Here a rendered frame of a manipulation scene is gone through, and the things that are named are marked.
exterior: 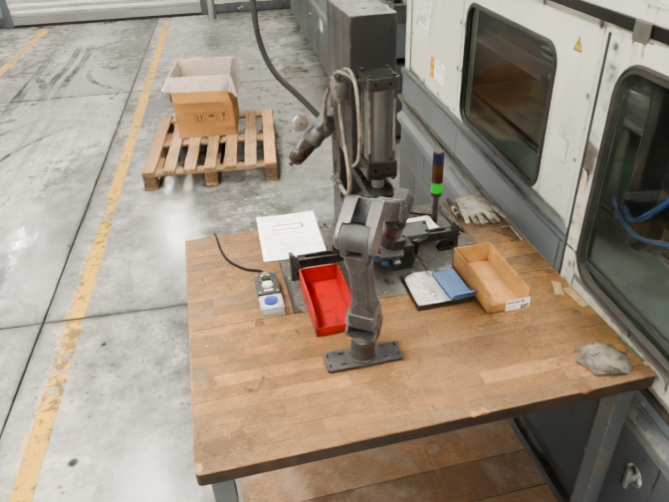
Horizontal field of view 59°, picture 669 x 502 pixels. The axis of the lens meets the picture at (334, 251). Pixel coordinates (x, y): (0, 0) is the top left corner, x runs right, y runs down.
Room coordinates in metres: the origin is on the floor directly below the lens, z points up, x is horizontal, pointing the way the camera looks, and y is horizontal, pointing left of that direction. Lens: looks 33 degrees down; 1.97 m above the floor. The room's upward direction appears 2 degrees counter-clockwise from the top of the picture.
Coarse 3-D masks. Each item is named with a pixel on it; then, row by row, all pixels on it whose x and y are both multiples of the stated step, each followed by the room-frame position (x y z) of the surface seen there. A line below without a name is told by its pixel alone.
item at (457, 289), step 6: (444, 270) 1.47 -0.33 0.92; (450, 270) 1.47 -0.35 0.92; (438, 276) 1.44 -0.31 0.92; (444, 276) 1.44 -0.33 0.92; (450, 276) 1.43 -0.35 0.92; (456, 276) 1.43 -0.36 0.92; (438, 282) 1.41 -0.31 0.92; (444, 282) 1.41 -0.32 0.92; (450, 282) 1.40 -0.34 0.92; (456, 282) 1.40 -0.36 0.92; (462, 282) 1.40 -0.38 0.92; (444, 288) 1.38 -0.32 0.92; (450, 288) 1.38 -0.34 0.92; (456, 288) 1.37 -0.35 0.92; (462, 288) 1.37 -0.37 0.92; (468, 288) 1.37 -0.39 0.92; (450, 294) 1.35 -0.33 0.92; (456, 294) 1.31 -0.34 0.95; (462, 294) 1.31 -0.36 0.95; (468, 294) 1.33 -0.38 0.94; (474, 294) 1.34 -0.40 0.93
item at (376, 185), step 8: (352, 168) 1.67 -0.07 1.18; (360, 176) 1.61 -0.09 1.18; (360, 184) 1.58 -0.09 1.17; (368, 184) 1.56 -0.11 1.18; (376, 184) 1.53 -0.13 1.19; (384, 184) 1.55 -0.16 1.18; (360, 192) 1.56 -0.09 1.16; (368, 192) 1.50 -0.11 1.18; (376, 192) 1.50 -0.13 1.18; (384, 192) 1.50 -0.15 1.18; (392, 192) 1.50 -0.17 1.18
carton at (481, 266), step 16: (464, 256) 1.53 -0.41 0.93; (480, 256) 1.54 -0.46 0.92; (496, 256) 1.49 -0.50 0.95; (464, 272) 1.44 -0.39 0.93; (480, 272) 1.48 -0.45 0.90; (496, 272) 1.47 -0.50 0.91; (512, 272) 1.39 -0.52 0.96; (480, 288) 1.34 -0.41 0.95; (496, 288) 1.39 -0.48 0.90; (512, 288) 1.38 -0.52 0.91; (528, 288) 1.30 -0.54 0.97; (496, 304) 1.28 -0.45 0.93; (512, 304) 1.29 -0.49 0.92; (528, 304) 1.30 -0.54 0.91
